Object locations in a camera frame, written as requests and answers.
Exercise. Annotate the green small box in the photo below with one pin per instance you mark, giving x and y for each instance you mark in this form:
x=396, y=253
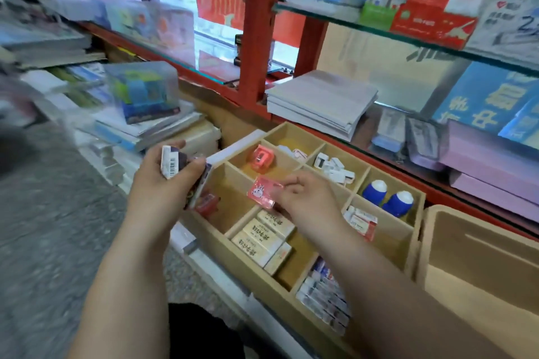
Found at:
x=376, y=16

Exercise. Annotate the row of white packets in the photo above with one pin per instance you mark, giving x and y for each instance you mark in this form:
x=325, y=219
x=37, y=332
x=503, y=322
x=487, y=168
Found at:
x=324, y=297

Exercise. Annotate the person's left thumb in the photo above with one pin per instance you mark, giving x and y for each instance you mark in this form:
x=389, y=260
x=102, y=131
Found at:
x=193, y=171

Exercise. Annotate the beige eraser box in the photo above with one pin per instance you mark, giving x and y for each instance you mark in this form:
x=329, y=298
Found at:
x=252, y=249
x=276, y=223
x=278, y=258
x=262, y=236

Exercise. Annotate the clear box with blue toy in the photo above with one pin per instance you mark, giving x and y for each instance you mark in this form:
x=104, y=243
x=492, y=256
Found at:
x=143, y=91

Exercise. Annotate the grey plastic pouch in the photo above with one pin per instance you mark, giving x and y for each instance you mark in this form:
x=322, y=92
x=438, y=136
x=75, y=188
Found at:
x=423, y=138

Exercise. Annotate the glass shelf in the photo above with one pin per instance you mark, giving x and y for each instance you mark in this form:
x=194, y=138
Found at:
x=404, y=37

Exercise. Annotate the wooden divided tray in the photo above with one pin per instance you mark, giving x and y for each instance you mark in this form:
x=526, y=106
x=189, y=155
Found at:
x=248, y=274

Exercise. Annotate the pink pencil sharpener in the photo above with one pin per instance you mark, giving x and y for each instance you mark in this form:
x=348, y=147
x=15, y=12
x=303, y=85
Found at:
x=262, y=159

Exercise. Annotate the red cardboard box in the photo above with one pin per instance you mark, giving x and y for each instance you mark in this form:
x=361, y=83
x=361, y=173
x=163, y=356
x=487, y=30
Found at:
x=433, y=18

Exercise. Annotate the small white red erasers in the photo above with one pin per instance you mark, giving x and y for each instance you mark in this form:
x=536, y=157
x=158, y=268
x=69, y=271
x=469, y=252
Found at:
x=294, y=154

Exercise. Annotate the red white eraser packs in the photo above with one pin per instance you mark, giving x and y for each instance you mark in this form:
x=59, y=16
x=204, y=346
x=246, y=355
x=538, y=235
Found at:
x=361, y=223

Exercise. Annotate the plain wooden box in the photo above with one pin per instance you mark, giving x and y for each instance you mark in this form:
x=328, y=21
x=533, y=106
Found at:
x=480, y=270

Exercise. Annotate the person's left hand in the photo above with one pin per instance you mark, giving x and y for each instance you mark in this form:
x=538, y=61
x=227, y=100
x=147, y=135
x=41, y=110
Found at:
x=156, y=199

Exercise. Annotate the stack of books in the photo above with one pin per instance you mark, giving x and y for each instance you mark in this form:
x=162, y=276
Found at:
x=46, y=41

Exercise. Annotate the person's right hand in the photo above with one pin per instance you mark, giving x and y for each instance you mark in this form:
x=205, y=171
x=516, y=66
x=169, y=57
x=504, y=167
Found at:
x=313, y=203

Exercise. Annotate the person's right forearm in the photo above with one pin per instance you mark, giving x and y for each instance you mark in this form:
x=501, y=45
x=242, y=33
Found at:
x=391, y=300

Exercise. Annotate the red shelf frame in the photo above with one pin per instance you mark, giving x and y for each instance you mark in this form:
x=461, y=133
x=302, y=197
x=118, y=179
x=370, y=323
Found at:
x=259, y=34

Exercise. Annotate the pink rabbit eraser packet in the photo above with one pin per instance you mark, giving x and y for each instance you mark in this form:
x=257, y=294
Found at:
x=262, y=192

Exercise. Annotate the person's left forearm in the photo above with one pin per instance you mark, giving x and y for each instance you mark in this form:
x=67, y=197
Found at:
x=122, y=300

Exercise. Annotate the blue paper packet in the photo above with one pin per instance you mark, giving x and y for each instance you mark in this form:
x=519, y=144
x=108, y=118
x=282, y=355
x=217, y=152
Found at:
x=484, y=98

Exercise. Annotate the blue white eraser packet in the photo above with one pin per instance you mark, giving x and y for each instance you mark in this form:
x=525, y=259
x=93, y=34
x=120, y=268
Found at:
x=200, y=184

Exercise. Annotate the stack of pink paper reams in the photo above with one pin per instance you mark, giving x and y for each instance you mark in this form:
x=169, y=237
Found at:
x=492, y=169

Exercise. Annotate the pile of small white erasers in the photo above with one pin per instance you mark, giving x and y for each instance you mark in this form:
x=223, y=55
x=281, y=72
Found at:
x=334, y=168

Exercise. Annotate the white barcode eraser box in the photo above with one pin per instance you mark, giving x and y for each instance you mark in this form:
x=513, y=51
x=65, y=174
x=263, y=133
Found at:
x=170, y=162

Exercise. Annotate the blue white-capped bottle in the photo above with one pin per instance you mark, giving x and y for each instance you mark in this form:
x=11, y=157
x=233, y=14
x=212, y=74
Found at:
x=398, y=204
x=374, y=192

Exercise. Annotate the person's right thumb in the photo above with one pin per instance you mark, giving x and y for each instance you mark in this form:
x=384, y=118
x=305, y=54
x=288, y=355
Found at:
x=290, y=189

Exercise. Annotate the stack of grey notebooks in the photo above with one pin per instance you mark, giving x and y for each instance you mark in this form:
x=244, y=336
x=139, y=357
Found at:
x=320, y=102

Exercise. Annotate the person's black clothing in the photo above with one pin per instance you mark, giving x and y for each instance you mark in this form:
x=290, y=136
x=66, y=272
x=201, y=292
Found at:
x=202, y=333

